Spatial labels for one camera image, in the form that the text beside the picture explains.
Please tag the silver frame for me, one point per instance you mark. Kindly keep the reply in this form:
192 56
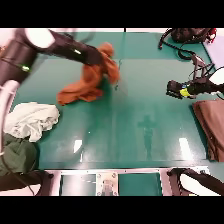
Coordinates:
106 183

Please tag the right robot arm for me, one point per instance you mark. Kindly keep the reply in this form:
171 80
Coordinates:
207 87

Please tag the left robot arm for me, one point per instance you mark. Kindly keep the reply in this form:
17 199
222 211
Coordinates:
63 45

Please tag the white garment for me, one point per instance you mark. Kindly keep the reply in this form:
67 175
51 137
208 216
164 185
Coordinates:
31 120

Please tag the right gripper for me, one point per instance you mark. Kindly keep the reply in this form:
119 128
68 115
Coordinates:
175 89

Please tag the orange garment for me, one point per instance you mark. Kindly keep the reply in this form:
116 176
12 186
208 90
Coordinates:
91 78

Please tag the dark green garment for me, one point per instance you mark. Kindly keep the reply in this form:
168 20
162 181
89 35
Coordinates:
18 155

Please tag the brown garment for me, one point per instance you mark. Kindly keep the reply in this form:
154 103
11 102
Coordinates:
211 126

